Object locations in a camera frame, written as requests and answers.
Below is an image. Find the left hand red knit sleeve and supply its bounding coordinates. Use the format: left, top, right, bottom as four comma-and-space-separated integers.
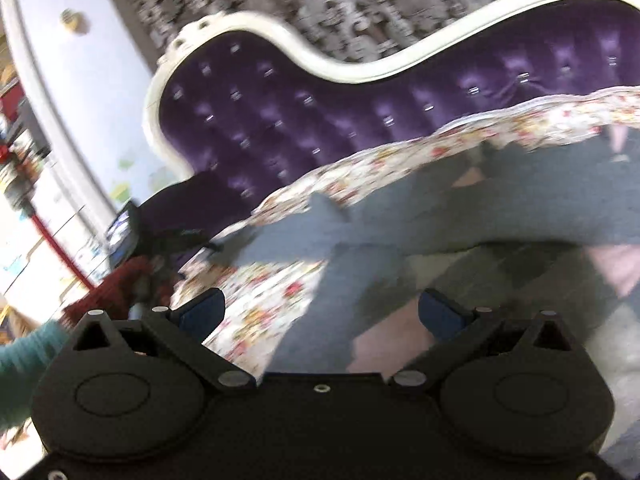
58, 256, 154, 330

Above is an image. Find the grey argyle knit sweater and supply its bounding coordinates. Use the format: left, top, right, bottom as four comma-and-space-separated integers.
221, 126, 639, 479

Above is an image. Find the round gold wall knob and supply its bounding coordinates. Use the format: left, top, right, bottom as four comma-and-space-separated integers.
61, 9, 90, 36

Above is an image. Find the floral bedspread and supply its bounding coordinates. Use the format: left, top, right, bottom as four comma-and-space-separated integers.
175, 87, 639, 376

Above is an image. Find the purple tufted white-framed headboard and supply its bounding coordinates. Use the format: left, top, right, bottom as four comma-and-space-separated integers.
141, 0, 639, 233

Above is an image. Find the red vacuum cleaner pole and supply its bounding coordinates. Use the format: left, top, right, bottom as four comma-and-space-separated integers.
0, 129, 97, 291

